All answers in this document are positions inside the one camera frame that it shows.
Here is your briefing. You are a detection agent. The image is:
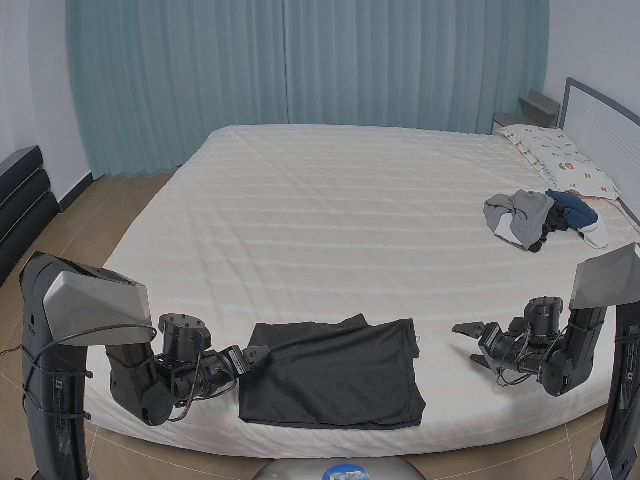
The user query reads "grey bedside table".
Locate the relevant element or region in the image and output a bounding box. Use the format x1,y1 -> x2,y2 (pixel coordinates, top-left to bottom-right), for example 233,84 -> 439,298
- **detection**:
492,89 -> 561,130

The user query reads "white printed pillow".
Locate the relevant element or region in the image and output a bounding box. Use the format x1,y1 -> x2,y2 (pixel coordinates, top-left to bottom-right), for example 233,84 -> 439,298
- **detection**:
495,124 -> 623,201

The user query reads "black chest of drawers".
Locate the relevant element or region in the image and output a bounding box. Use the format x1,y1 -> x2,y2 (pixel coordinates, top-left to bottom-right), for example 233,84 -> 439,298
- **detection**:
0,144 -> 63,289

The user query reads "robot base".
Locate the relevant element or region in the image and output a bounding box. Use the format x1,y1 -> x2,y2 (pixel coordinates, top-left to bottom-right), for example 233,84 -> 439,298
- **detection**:
252,457 -> 423,480

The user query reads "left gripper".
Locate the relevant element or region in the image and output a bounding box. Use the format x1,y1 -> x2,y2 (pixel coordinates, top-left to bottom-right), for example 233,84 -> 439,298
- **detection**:
192,350 -> 238,399

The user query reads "black T-shirt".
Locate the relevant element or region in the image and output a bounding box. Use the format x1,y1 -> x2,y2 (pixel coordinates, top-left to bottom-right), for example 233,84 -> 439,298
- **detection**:
237,313 -> 427,431

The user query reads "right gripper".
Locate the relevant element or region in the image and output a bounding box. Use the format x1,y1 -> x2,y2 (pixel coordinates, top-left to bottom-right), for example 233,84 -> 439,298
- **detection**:
451,321 -> 531,375

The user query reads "black cable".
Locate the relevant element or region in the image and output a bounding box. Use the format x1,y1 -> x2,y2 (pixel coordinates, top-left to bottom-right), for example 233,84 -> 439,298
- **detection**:
21,324 -> 238,423
495,363 -> 543,388

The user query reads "bed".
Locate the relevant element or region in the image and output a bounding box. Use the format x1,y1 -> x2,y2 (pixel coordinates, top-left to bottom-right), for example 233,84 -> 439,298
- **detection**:
82,77 -> 640,459

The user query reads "pile of clothes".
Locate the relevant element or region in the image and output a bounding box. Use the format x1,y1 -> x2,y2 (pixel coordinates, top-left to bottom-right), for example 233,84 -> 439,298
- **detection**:
483,188 -> 611,253

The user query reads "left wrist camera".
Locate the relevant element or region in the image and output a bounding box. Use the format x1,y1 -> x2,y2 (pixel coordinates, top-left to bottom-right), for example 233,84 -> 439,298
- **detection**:
226,345 -> 252,376

